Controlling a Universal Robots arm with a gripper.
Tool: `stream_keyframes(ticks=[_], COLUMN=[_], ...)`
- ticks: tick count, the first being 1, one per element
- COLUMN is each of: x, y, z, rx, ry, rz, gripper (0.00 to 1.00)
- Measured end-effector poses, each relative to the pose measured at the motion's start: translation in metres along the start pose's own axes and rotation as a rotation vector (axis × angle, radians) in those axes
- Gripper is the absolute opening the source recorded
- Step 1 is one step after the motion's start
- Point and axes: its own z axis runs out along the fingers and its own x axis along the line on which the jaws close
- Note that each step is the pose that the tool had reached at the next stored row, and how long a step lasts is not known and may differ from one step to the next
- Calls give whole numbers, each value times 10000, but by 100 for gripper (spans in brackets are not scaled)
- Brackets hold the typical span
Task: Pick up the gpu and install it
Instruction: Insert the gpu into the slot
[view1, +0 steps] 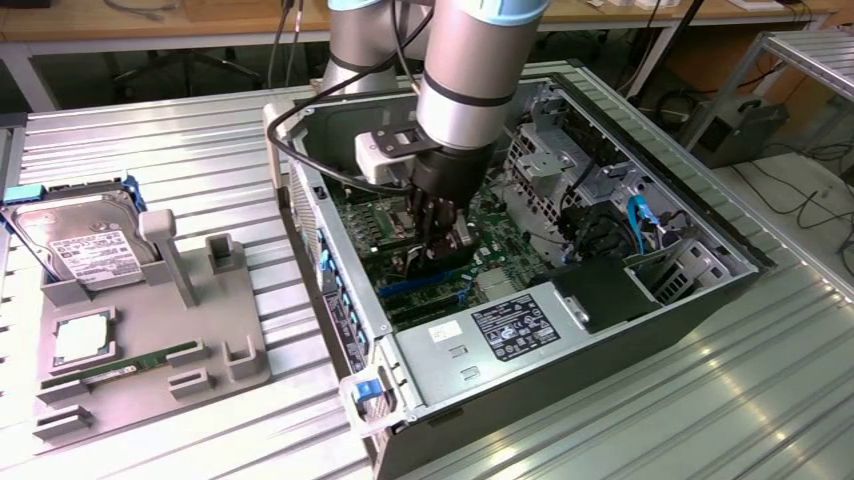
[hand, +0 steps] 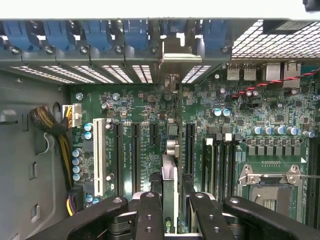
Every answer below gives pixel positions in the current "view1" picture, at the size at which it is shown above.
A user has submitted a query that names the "grey power supply unit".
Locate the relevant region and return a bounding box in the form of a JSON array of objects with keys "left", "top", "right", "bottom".
[{"left": 393, "top": 282, "right": 593, "bottom": 409}]

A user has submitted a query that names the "black wire bundle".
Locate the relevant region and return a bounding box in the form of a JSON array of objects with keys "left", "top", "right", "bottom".
[{"left": 559, "top": 203, "right": 635, "bottom": 257}]

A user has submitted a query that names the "black plastic shroud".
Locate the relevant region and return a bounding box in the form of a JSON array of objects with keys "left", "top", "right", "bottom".
[{"left": 551, "top": 257, "right": 666, "bottom": 335}]

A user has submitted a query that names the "black graphics card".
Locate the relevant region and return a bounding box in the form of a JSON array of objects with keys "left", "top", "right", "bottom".
[{"left": 398, "top": 227, "right": 479, "bottom": 281}]

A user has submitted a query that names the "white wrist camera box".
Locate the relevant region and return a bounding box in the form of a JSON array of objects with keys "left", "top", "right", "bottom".
[{"left": 352, "top": 127, "right": 430, "bottom": 184}]

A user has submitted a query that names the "black loose cable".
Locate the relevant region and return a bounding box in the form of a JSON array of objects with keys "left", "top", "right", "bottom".
[{"left": 733, "top": 162, "right": 854, "bottom": 232}]

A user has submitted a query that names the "metal slat side table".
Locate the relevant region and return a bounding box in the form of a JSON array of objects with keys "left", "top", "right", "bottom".
[{"left": 679, "top": 30, "right": 854, "bottom": 151}]

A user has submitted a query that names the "grey hanging cable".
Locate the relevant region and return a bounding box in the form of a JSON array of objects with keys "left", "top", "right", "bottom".
[{"left": 268, "top": 0, "right": 303, "bottom": 90}]

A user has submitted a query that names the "black expansion slot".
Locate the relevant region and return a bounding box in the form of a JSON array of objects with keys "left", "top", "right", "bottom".
[{"left": 386, "top": 294, "right": 470, "bottom": 322}]

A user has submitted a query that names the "wooden desk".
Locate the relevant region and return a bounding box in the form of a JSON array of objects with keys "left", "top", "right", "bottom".
[{"left": 0, "top": 0, "right": 842, "bottom": 57}]

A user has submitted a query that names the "black office chair base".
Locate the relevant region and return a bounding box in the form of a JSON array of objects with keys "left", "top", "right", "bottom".
[{"left": 110, "top": 47, "right": 266, "bottom": 97}]

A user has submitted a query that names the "green motherboard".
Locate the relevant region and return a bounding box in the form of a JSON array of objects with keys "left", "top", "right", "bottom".
[{"left": 336, "top": 169, "right": 562, "bottom": 334}]

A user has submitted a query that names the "blue expansion slot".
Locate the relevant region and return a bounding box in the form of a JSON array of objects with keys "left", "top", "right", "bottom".
[{"left": 376, "top": 277, "right": 439, "bottom": 299}]

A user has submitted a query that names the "silver CPU chip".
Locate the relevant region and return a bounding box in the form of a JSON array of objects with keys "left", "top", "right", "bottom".
[{"left": 56, "top": 317, "right": 112, "bottom": 365}]

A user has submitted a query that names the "silver disk bay cage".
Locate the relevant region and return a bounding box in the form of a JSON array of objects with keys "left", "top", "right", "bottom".
[{"left": 503, "top": 122, "right": 583, "bottom": 202}]

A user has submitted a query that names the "black box device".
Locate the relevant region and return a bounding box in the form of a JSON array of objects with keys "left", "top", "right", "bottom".
[{"left": 693, "top": 99, "right": 790, "bottom": 169}]

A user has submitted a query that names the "silver chipset heatsink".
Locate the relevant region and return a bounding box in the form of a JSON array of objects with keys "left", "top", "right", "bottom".
[{"left": 477, "top": 272, "right": 519, "bottom": 301}]

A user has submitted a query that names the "perforated metal disk bay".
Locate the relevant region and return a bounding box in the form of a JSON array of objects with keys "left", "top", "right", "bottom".
[{"left": 626, "top": 239, "right": 735, "bottom": 307}]

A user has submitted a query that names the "black hanging cable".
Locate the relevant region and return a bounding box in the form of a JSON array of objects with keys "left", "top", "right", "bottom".
[{"left": 625, "top": 0, "right": 707, "bottom": 97}]

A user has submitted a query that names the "blue data wire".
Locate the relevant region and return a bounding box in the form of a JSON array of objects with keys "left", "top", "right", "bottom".
[{"left": 625, "top": 193, "right": 661, "bottom": 257}]

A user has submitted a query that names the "green RAM stick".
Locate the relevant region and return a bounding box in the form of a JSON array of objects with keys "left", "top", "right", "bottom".
[{"left": 40, "top": 343, "right": 202, "bottom": 390}]

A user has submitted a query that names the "grey parts rack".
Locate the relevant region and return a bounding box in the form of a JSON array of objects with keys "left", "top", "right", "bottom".
[{"left": 30, "top": 207, "right": 275, "bottom": 456}]

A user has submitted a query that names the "hard disk with blue carrier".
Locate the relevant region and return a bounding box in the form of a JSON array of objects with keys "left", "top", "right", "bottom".
[{"left": 0, "top": 172, "right": 152, "bottom": 294}]

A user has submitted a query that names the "open black PC case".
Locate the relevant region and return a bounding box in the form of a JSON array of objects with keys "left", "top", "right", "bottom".
[{"left": 263, "top": 59, "right": 779, "bottom": 480}]

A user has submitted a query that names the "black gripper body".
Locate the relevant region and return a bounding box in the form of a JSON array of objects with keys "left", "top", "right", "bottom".
[{"left": 407, "top": 144, "right": 497, "bottom": 209}]

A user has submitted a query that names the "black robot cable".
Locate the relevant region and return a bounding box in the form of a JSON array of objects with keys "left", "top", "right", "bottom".
[{"left": 264, "top": 0, "right": 442, "bottom": 196}]

